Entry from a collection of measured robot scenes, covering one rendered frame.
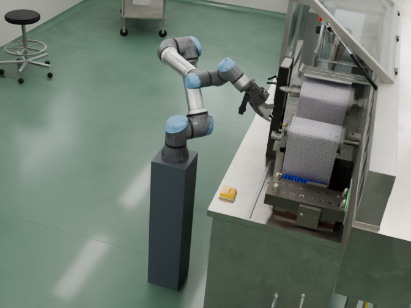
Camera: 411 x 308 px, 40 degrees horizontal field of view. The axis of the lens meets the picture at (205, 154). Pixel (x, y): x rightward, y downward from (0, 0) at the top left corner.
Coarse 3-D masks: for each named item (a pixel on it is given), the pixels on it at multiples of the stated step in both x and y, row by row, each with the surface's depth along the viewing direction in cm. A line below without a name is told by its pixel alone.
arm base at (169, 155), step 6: (186, 144) 302; (162, 150) 304; (168, 150) 299; (174, 150) 298; (180, 150) 299; (186, 150) 302; (162, 156) 303; (168, 156) 300; (174, 156) 299; (180, 156) 301; (186, 156) 302; (168, 162) 301; (174, 162) 300; (180, 162) 301
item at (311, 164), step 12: (288, 144) 268; (288, 156) 271; (300, 156) 269; (312, 156) 267; (324, 156) 266; (288, 168) 275; (300, 168) 273; (312, 168) 271; (324, 168) 269; (324, 180) 272
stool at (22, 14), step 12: (12, 12) 559; (24, 12) 561; (36, 12) 564; (24, 24) 546; (24, 36) 566; (12, 48) 570; (24, 48) 571; (12, 60) 578; (24, 60) 581; (0, 72) 577
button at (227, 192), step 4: (224, 188) 281; (228, 188) 281; (232, 188) 282; (236, 188) 282; (220, 192) 278; (224, 192) 278; (228, 192) 278; (232, 192) 278; (224, 196) 278; (228, 196) 277; (232, 196) 277
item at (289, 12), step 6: (294, 0) 336; (300, 0) 334; (288, 6) 338; (288, 12) 340; (288, 18) 342; (288, 24) 344; (288, 30) 346; (288, 36) 349; (282, 42) 351; (282, 48) 353; (282, 54) 355; (282, 60) 357
